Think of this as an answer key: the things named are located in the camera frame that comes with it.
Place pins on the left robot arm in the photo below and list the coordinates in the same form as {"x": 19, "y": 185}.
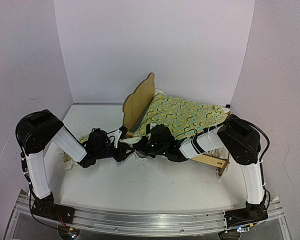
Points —
{"x": 35, "y": 131}

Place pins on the small lemon print pillow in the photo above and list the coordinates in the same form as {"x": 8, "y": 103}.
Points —
{"x": 70, "y": 152}

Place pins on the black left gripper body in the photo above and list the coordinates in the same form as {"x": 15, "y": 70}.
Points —
{"x": 119, "y": 157}

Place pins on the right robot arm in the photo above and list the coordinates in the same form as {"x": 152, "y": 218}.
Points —
{"x": 241, "y": 138}

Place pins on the lemon print bed cushion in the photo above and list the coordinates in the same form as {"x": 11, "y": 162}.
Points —
{"x": 185, "y": 115}

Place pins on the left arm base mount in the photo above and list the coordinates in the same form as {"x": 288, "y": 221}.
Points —
{"x": 48, "y": 209}

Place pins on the wooden pet bed frame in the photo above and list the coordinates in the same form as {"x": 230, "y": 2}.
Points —
{"x": 140, "y": 100}

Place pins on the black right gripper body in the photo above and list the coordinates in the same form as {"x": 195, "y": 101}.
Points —
{"x": 152, "y": 150}

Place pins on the aluminium front rail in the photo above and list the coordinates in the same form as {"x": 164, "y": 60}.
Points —
{"x": 167, "y": 224}

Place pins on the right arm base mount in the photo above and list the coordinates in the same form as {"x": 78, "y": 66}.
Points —
{"x": 251, "y": 214}

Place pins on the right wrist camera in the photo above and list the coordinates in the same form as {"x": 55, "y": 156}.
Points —
{"x": 148, "y": 129}

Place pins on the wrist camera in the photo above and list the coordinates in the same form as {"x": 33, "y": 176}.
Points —
{"x": 119, "y": 134}
{"x": 148, "y": 129}

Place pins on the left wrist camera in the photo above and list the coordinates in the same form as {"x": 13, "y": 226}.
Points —
{"x": 119, "y": 134}

